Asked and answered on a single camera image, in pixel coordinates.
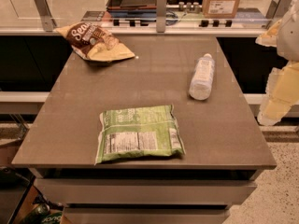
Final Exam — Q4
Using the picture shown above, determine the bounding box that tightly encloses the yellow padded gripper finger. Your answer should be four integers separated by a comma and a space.
257, 62, 299, 126

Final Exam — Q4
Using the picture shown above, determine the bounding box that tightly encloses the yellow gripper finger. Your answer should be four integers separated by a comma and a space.
255, 20, 281, 48

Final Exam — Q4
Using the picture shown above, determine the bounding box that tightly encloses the brown chip bag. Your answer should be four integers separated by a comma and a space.
55, 21, 135, 62

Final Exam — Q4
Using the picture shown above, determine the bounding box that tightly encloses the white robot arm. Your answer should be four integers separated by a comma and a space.
255, 1, 299, 126

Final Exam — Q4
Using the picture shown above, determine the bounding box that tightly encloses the green chip bag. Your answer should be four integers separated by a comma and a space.
95, 105, 185, 164

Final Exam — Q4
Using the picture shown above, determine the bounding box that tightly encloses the cardboard box with label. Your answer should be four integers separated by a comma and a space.
202, 0, 240, 19

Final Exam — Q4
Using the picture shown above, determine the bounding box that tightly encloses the clear plastic water bottle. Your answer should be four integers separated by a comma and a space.
189, 53, 215, 101

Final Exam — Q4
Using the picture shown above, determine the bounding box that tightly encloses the grey table drawer base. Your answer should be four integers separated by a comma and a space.
35, 178, 257, 224

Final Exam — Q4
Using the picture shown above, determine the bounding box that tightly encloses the green can under table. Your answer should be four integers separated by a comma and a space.
20, 203, 50, 224

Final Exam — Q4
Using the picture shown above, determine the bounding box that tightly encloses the right metal railing post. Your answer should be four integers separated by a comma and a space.
266, 0, 293, 28

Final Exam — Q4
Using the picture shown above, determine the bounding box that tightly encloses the metal railing post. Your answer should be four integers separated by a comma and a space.
34, 0, 56, 32
266, 0, 293, 28
156, 0, 167, 33

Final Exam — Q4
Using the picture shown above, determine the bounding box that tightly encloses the middle metal railing post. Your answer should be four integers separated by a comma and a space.
156, 0, 167, 33

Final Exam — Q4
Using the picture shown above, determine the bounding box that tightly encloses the left metal railing post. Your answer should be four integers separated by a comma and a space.
34, 0, 56, 32

